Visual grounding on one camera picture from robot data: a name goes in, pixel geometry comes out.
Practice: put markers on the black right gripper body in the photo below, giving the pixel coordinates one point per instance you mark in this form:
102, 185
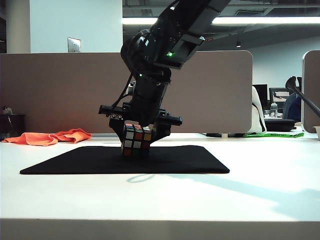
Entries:
147, 105

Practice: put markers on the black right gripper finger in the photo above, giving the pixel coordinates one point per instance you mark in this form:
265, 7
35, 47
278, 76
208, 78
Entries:
118, 127
161, 132

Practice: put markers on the multicoloured Rubik's cube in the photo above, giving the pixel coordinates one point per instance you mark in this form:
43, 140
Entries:
136, 142

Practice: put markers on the black mouse pad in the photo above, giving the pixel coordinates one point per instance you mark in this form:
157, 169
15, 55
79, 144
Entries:
75, 162

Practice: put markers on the wide brown desk divider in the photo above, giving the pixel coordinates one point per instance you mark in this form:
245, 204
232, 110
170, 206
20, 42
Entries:
62, 92

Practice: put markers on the orange cloth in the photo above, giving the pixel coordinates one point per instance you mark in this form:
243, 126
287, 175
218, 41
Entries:
37, 139

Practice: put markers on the dark box container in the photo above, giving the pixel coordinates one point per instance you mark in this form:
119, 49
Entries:
12, 126

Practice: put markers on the dark computer monitor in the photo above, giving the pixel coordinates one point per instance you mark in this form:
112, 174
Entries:
262, 92

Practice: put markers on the green tape strip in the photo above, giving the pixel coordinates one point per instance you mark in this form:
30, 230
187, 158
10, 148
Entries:
275, 135

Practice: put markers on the clear water bottle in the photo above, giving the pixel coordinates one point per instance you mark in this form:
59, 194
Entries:
274, 110

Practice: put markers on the black flat case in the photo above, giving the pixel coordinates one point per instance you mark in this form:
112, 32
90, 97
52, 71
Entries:
280, 125

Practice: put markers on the lit computer monitor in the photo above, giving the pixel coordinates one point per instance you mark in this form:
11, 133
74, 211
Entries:
278, 95

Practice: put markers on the person in blue shirt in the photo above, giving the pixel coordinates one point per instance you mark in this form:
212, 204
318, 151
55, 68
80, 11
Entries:
291, 110

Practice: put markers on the long ceiling light strip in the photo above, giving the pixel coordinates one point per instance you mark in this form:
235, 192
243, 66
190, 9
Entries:
262, 20

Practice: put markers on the black slanted pole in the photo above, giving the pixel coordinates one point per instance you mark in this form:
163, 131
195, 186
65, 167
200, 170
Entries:
307, 101

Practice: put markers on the brown divider with white rim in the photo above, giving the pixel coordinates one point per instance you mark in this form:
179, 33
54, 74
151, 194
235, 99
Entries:
312, 87

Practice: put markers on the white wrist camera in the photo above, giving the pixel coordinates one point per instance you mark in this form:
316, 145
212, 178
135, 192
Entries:
130, 90

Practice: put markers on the metal wall switch plate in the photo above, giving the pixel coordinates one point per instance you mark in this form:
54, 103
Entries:
74, 45

